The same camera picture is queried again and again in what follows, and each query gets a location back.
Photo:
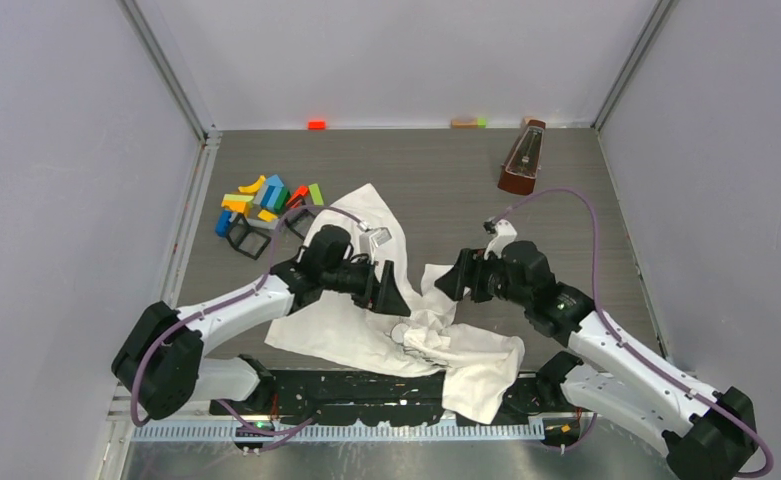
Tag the light blue block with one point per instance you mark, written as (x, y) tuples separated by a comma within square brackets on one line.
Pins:
[(269, 193)]

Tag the yellow arch block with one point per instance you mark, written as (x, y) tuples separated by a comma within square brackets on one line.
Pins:
[(254, 187)]

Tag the tan and green block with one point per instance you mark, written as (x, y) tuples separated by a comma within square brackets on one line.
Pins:
[(468, 122)]

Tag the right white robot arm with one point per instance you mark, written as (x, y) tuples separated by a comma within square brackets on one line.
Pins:
[(655, 397)]

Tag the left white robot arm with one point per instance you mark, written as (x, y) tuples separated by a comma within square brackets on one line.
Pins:
[(164, 360)]

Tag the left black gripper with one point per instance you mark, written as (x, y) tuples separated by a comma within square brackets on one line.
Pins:
[(384, 296)]

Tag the blue cylinder block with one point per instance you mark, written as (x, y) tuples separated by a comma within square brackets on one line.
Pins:
[(224, 221)]

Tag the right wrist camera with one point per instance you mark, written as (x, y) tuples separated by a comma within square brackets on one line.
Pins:
[(502, 233)]

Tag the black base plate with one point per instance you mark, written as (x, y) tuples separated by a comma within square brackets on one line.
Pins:
[(342, 397)]

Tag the brown wooden metronome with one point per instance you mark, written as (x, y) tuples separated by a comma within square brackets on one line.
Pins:
[(518, 174)]

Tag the red orange block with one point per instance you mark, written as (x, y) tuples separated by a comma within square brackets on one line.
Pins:
[(316, 124)]

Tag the light green flat block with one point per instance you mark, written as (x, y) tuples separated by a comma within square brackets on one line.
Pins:
[(238, 198)]

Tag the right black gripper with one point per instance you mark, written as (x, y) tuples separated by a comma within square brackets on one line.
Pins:
[(468, 272)]

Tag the black square frame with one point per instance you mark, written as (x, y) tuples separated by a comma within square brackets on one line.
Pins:
[(245, 239), (299, 217)]

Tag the white floral t-shirt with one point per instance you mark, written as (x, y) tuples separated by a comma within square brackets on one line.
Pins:
[(479, 365)]

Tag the aluminium front rail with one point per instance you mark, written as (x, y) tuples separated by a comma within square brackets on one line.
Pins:
[(264, 432)]

